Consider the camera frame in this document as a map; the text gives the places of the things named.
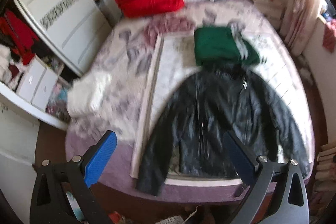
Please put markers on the white wardrobe shelf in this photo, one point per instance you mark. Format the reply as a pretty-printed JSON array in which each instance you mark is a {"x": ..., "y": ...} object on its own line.
[{"x": 10, "y": 98}]

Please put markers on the white bedside table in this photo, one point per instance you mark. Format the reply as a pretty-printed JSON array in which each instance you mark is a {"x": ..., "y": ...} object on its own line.
[{"x": 272, "y": 9}]

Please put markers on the green folded garment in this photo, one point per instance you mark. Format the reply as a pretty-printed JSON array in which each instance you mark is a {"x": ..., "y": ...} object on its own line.
[{"x": 220, "y": 45}]

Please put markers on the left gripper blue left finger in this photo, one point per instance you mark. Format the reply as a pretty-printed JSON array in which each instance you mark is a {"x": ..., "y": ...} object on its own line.
[{"x": 49, "y": 202}]

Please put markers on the black leather jacket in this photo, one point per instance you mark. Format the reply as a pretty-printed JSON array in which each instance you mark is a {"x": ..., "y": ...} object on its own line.
[{"x": 208, "y": 104}]

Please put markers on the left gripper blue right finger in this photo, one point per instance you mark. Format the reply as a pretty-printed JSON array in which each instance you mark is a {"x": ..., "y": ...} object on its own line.
[{"x": 289, "y": 203}]

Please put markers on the white folded garment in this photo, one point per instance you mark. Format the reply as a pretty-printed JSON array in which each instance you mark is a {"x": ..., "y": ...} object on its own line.
[{"x": 86, "y": 94}]

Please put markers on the white sliding wardrobe door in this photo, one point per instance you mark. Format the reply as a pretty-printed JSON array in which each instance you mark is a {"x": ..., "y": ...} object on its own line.
[{"x": 73, "y": 29}]

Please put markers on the pink floral curtain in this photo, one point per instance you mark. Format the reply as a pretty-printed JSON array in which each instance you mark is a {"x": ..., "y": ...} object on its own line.
[{"x": 298, "y": 24}]

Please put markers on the red clothes in wardrobe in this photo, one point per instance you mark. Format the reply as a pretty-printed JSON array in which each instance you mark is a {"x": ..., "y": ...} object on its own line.
[{"x": 20, "y": 33}]

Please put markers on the stacked pink towels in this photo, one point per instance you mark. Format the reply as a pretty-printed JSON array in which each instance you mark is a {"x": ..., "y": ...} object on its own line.
[{"x": 324, "y": 186}]

